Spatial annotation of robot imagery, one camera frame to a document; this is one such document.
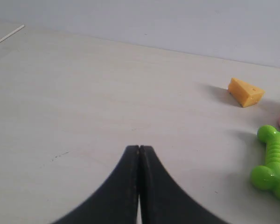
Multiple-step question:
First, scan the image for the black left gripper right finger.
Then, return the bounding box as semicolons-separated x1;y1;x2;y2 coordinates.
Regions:
140;146;226;224

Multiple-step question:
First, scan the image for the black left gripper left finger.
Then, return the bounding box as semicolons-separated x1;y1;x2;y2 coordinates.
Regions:
54;146;139;224

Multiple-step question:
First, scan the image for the green bone dog toy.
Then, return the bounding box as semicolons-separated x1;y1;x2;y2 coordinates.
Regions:
250;125;280;199

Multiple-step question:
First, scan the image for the yellow cheese wedge toy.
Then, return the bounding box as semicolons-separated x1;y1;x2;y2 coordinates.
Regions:
228;77;265;108

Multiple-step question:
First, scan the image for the white stick on table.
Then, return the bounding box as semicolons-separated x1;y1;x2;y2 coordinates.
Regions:
0;24;25;43

